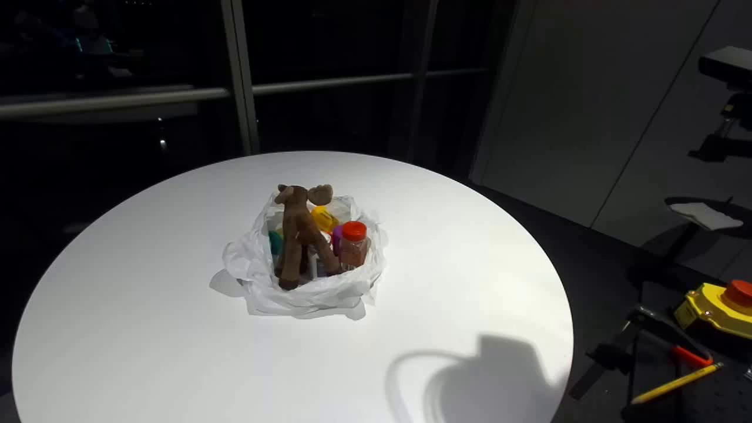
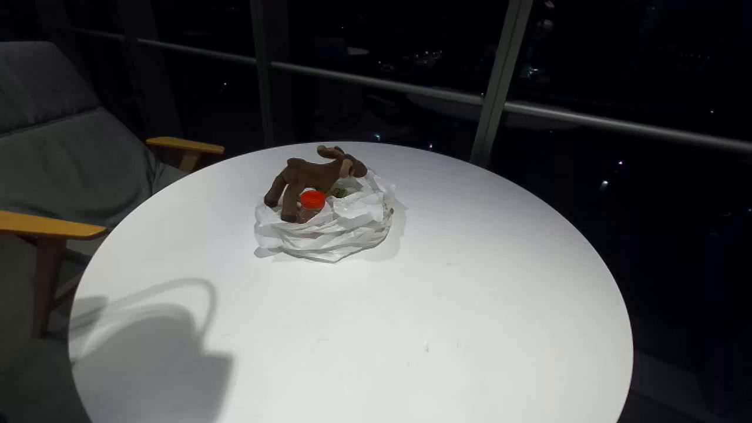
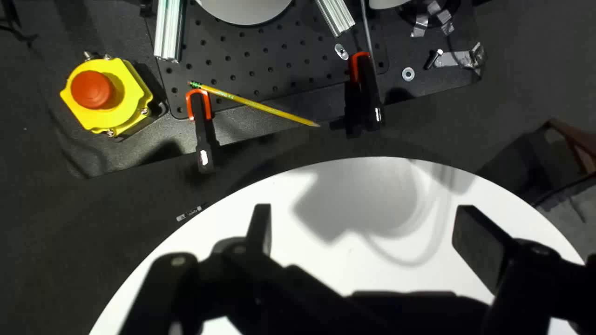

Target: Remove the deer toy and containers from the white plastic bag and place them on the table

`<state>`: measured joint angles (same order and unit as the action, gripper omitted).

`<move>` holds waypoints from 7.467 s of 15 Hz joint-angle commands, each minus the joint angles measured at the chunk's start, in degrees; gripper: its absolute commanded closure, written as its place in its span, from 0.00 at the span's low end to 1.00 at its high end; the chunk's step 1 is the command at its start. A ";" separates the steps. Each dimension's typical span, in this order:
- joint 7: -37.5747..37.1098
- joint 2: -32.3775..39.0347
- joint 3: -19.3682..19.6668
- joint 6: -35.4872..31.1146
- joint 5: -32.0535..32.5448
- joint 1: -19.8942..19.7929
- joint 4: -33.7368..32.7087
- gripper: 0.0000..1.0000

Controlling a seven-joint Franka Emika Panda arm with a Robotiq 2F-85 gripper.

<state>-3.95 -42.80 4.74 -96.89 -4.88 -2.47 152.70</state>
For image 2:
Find red-lid spice jar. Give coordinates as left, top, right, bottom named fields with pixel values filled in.
left=297, top=188, right=329, bottom=214

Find brown deer plush toy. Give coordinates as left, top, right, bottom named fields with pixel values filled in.
left=260, top=144, right=370, bottom=223

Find white plastic bag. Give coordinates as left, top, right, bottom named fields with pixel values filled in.
left=254, top=171, right=402, bottom=267

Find metal window railing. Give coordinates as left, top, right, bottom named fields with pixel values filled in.
left=44, top=21, right=752, bottom=156

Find grey armchair wooden armrests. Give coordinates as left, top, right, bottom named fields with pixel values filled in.
left=0, top=37, right=229, bottom=423

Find grey window frame post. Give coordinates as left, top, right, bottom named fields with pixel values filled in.
left=467, top=0, right=536, bottom=170

